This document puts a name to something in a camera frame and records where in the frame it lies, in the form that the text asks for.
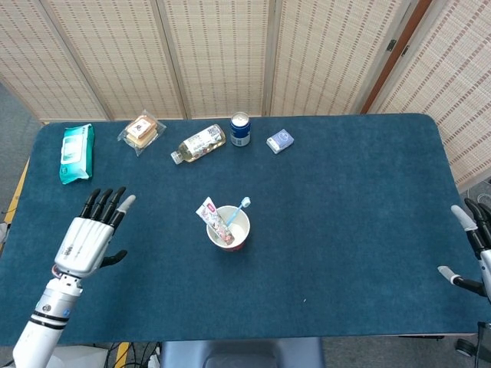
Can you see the grey blue chair seat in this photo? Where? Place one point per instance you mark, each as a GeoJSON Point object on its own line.
{"type": "Point", "coordinates": [238, 352]}

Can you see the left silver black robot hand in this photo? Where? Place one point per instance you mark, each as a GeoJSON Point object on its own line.
{"type": "Point", "coordinates": [84, 245]}

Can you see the white paper box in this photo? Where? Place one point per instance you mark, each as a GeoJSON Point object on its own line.
{"type": "Point", "coordinates": [80, 358]}

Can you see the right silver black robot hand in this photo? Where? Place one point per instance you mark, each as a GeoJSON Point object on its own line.
{"type": "Point", "coordinates": [484, 249]}

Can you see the red paper noodle cup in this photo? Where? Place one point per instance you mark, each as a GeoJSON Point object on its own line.
{"type": "Point", "coordinates": [238, 234]}

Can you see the green wet wipes pack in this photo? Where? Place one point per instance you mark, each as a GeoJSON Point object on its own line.
{"type": "Point", "coordinates": [76, 153]}

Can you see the brown wooden post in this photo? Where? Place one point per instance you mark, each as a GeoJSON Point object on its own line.
{"type": "Point", "coordinates": [399, 50]}

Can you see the blue white tissue pack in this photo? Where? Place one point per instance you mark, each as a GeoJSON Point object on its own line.
{"type": "Point", "coordinates": [281, 141]}

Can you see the floral white toothpaste tube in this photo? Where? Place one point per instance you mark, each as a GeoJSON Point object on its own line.
{"type": "Point", "coordinates": [216, 222]}

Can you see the plastic wrapped sandwich cake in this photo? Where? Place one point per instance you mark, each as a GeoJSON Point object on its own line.
{"type": "Point", "coordinates": [142, 130]}

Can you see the black caster wheel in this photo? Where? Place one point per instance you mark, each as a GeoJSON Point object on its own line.
{"type": "Point", "coordinates": [466, 347]}

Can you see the blue table cloth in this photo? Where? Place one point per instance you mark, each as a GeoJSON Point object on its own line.
{"type": "Point", "coordinates": [345, 184]}

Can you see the blue drink can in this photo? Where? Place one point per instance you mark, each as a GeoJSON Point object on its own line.
{"type": "Point", "coordinates": [240, 134]}

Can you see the light blue toothbrush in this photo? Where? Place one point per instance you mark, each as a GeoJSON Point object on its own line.
{"type": "Point", "coordinates": [238, 212]}

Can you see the woven bamboo folding screen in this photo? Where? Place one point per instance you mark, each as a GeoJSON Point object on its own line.
{"type": "Point", "coordinates": [218, 57]}

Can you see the floral label tea bottle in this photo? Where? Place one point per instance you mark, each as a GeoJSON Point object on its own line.
{"type": "Point", "coordinates": [199, 143]}

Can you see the metal screen hinge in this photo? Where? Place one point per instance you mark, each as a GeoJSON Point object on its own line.
{"type": "Point", "coordinates": [405, 51]}
{"type": "Point", "coordinates": [391, 45]}

